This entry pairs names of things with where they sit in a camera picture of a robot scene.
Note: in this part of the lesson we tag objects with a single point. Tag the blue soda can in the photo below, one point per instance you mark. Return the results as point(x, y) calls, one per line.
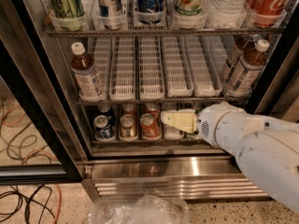
point(103, 127)
point(106, 110)

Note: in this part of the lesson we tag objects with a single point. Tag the red soda can rear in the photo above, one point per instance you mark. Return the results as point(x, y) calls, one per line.
point(152, 108)

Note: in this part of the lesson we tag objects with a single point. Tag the silver blue can top shelf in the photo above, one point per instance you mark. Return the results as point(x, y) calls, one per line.
point(110, 12)

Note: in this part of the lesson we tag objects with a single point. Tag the gold soda can front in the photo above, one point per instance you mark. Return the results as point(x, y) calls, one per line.
point(128, 126)

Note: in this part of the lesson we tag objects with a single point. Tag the red soda can front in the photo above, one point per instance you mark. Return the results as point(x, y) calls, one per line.
point(149, 125)

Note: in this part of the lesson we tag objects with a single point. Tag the dark blue can top shelf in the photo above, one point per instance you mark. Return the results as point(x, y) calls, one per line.
point(149, 11)

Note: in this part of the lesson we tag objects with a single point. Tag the top wire shelf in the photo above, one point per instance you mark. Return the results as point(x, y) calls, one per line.
point(165, 32)

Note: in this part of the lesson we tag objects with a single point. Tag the left glass fridge door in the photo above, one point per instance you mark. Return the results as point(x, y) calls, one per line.
point(65, 171)

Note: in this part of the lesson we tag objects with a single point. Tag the middle wire shelf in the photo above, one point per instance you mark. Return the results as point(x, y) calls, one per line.
point(188, 100)

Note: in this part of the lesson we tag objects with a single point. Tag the red soda can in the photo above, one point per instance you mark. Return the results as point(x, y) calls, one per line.
point(149, 125)
point(152, 108)

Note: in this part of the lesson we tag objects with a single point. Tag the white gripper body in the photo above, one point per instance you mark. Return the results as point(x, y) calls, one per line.
point(214, 124)

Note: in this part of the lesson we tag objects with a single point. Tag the red coca-cola bottle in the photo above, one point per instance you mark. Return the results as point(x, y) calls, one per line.
point(266, 13)

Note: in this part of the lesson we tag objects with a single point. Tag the tea bottle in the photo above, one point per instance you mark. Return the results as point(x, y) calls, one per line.
point(243, 43)
point(249, 67)
point(86, 73)

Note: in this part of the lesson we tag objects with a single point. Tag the wire shelf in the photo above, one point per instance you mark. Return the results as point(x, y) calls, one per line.
point(165, 32)
point(188, 100)

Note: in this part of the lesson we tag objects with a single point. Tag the blue soda can rear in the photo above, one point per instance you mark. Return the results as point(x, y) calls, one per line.
point(106, 110)

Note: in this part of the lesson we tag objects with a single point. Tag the clear plastic bin with bag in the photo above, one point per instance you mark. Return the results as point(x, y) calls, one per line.
point(147, 209)

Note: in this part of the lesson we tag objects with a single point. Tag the green can top shelf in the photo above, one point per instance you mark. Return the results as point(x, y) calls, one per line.
point(70, 11)

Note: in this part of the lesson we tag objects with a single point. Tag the right fridge door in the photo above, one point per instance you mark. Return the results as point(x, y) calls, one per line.
point(276, 93)

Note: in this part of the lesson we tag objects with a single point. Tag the steel fridge base grille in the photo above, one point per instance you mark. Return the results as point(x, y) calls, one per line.
point(188, 178)

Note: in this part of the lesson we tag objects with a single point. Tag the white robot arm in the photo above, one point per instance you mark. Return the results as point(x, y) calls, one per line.
point(266, 149)

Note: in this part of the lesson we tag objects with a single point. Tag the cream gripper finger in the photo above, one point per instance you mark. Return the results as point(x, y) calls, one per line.
point(183, 119)

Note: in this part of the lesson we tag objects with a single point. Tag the gold soda can rear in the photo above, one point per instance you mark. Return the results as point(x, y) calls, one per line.
point(129, 109)

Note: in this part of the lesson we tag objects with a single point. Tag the gold soda can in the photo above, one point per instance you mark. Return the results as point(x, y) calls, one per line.
point(129, 109)
point(128, 126)

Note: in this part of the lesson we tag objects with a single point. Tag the white bottom shelf tray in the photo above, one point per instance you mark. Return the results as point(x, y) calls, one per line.
point(171, 133)

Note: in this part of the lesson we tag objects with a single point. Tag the blue soda can front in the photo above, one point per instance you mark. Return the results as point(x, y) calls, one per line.
point(103, 127)

